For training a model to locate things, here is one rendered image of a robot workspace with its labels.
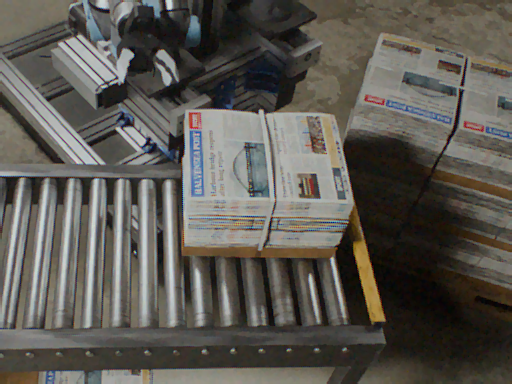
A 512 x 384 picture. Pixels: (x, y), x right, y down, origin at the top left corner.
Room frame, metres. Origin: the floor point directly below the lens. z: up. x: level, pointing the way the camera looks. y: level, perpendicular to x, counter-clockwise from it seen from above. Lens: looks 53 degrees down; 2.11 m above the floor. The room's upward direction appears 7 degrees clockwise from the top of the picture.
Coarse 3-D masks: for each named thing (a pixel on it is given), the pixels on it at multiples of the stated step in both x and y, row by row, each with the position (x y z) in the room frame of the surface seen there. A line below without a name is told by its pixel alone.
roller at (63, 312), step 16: (64, 192) 1.06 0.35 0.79; (80, 192) 1.07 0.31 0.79; (64, 208) 1.01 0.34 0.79; (80, 208) 1.02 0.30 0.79; (64, 224) 0.95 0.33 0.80; (80, 224) 0.97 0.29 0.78; (64, 240) 0.90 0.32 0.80; (64, 256) 0.85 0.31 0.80; (64, 272) 0.81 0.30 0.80; (64, 288) 0.76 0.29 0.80; (64, 304) 0.72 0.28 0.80; (64, 320) 0.68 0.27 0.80
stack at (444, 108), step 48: (384, 48) 1.78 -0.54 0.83; (432, 48) 1.81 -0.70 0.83; (384, 96) 1.55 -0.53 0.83; (432, 96) 1.57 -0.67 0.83; (480, 96) 1.60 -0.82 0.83; (384, 144) 1.49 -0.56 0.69; (432, 144) 1.45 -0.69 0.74; (480, 144) 1.43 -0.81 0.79; (384, 192) 1.47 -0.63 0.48; (432, 192) 1.43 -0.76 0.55; (480, 192) 1.41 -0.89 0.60; (384, 240) 1.46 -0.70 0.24; (432, 240) 1.42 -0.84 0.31; (432, 288) 1.41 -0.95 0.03; (480, 288) 1.36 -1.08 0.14
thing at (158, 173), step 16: (0, 176) 1.08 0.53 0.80; (16, 176) 1.09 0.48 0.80; (32, 176) 1.09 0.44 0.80; (48, 176) 1.10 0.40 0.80; (64, 176) 1.11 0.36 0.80; (80, 176) 1.11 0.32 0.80; (96, 176) 1.12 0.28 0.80; (112, 176) 1.13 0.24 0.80; (128, 176) 1.13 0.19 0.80; (144, 176) 1.14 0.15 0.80; (160, 176) 1.15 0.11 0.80; (176, 176) 1.15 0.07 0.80; (112, 192) 1.12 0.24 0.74; (160, 192) 1.14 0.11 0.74
